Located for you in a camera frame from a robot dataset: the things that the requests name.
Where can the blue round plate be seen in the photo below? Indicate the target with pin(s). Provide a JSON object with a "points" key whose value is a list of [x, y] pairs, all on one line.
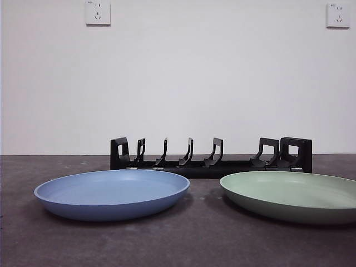
{"points": [[111, 205]]}

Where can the pale green round plate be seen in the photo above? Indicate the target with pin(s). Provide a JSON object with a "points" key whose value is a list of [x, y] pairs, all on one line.
{"points": [[278, 211]]}

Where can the black plate rack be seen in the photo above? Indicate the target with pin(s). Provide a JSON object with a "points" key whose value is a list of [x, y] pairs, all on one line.
{"points": [[208, 170]]}

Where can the white wall socket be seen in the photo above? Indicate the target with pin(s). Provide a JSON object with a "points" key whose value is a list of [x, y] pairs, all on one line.
{"points": [[338, 15], [98, 12]]}

